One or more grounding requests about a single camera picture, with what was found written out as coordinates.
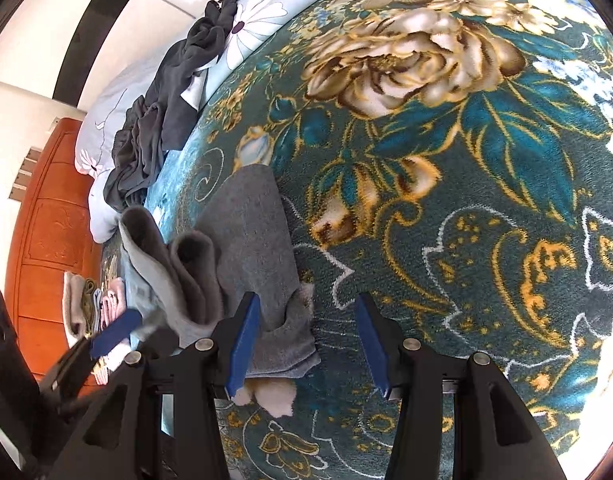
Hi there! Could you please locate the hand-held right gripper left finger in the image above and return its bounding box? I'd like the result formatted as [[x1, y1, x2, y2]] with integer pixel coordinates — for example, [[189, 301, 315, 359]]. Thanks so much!
[[51, 291, 262, 480]]

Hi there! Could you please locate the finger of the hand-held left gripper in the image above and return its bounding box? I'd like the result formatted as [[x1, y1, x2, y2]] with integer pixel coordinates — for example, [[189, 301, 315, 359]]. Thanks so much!
[[39, 308, 144, 401]]

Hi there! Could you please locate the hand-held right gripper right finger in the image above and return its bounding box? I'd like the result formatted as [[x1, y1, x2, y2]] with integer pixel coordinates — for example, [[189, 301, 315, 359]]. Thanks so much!
[[355, 292, 568, 480]]

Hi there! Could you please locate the grey knitted sweater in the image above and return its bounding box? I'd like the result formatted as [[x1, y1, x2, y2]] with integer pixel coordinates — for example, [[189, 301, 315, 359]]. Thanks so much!
[[119, 164, 321, 379]]

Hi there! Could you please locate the pink folded blanket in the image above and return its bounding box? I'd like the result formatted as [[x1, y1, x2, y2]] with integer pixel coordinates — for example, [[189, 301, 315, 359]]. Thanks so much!
[[93, 277, 132, 386]]

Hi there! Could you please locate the yellow-green knitted cloth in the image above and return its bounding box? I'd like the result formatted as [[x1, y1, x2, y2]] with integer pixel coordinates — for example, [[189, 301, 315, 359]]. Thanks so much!
[[83, 280, 101, 337]]

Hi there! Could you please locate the white fleece cloth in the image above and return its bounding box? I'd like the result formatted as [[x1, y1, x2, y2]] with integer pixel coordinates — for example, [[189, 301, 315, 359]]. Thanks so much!
[[61, 272, 88, 339]]

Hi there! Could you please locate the wooden headboard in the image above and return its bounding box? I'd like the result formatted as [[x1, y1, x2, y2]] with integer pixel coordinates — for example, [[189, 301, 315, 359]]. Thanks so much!
[[6, 117, 106, 392]]

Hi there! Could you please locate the teal floral blanket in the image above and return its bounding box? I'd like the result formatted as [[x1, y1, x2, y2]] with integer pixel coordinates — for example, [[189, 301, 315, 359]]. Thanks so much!
[[100, 0, 613, 480]]

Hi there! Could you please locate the dark grey garment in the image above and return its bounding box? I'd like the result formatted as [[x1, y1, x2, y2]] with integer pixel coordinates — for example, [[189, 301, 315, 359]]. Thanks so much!
[[103, 0, 240, 213]]

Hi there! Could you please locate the light blue floral quilt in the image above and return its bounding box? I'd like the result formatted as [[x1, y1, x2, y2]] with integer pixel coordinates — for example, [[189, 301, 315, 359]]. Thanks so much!
[[75, 0, 382, 244]]

